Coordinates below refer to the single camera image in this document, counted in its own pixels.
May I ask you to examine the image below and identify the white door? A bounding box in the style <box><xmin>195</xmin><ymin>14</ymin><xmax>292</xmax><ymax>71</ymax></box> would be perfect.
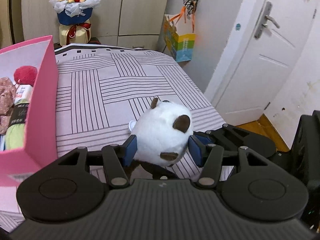
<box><xmin>216</xmin><ymin>0</ymin><xmax>320</xmax><ymax>125</ymax></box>

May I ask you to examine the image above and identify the striped bed sheet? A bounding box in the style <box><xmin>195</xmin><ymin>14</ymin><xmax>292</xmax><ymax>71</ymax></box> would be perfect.
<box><xmin>0</xmin><ymin>43</ymin><xmax>228</xmax><ymax>233</ymax></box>

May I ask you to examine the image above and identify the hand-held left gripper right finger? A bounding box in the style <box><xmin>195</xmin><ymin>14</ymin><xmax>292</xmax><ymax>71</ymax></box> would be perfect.
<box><xmin>189</xmin><ymin>135</ymin><xmax>268</xmax><ymax>188</ymax></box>

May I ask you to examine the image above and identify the pink fluffy pompom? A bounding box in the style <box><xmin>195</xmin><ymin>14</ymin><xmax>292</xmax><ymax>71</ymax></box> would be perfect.
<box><xmin>14</xmin><ymin>65</ymin><xmax>38</xmax><ymax>85</ymax></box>

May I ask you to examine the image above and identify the pink cardboard box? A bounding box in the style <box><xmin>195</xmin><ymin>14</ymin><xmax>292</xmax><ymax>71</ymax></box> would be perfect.
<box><xmin>0</xmin><ymin>35</ymin><xmax>59</xmax><ymax>188</ymax></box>

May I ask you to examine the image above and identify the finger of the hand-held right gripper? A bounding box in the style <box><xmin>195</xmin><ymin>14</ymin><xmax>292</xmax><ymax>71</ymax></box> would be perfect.
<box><xmin>194</xmin><ymin>124</ymin><xmax>253</xmax><ymax>147</ymax></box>

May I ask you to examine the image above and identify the beige wardrobe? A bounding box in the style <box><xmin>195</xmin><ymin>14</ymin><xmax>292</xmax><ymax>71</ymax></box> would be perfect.
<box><xmin>9</xmin><ymin>0</ymin><xmax>173</xmax><ymax>48</ymax></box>

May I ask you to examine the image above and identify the colourful paper gift bag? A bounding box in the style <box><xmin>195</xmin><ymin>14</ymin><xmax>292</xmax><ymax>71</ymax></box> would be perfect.
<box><xmin>163</xmin><ymin>6</ymin><xmax>197</xmax><ymax>62</ymax></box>

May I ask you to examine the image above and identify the crochet flower bouquet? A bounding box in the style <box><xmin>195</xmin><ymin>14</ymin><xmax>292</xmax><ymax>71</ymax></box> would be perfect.
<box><xmin>49</xmin><ymin>0</ymin><xmax>102</xmax><ymax>46</ymax></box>

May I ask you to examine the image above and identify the floral fabric scrunchie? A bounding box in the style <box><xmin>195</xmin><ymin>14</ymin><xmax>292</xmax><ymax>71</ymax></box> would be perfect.
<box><xmin>0</xmin><ymin>77</ymin><xmax>17</xmax><ymax>134</ymax></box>

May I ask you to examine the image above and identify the bundle of hanging cables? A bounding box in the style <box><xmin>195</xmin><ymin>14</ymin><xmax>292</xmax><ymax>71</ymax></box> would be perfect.
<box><xmin>182</xmin><ymin>0</ymin><xmax>202</xmax><ymax>15</ymax></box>

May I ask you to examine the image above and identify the white door frame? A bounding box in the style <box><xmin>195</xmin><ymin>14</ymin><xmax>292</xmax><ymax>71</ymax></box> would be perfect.
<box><xmin>204</xmin><ymin>0</ymin><xmax>267</xmax><ymax>117</ymax></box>

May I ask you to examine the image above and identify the metal door handle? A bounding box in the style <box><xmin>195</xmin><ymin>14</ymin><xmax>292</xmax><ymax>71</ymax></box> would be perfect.
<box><xmin>254</xmin><ymin>1</ymin><xmax>281</xmax><ymax>40</ymax></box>

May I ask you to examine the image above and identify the white brown plush toy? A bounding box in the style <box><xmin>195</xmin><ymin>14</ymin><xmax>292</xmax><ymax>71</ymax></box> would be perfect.
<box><xmin>125</xmin><ymin>97</ymin><xmax>193</xmax><ymax>179</ymax></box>

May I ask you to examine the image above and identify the green yarn ball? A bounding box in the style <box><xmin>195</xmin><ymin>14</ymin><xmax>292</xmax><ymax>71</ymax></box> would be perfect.
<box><xmin>5</xmin><ymin>102</ymin><xmax>32</xmax><ymax>152</ymax></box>

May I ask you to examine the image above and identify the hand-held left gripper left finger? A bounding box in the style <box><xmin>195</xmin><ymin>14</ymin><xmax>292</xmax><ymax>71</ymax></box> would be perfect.
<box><xmin>59</xmin><ymin>135</ymin><xmax>137</xmax><ymax>188</ymax></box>

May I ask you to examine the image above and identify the light wooden cabinet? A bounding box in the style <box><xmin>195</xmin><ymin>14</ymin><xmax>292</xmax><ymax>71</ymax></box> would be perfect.
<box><xmin>0</xmin><ymin>0</ymin><xmax>10</xmax><ymax>49</ymax></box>

